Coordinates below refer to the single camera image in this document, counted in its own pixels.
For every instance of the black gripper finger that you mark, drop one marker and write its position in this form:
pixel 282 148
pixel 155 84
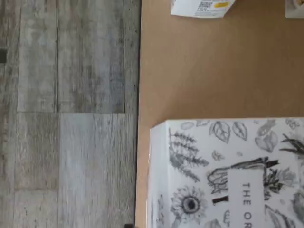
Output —
pixel 130 225

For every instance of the white box orange strip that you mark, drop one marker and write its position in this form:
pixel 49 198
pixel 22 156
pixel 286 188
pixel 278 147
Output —
pixel 237 180

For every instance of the brown shelf board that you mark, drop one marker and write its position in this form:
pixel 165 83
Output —
pixel 213 71

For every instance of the black floor strip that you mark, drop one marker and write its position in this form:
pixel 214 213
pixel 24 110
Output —
pixel 2 56

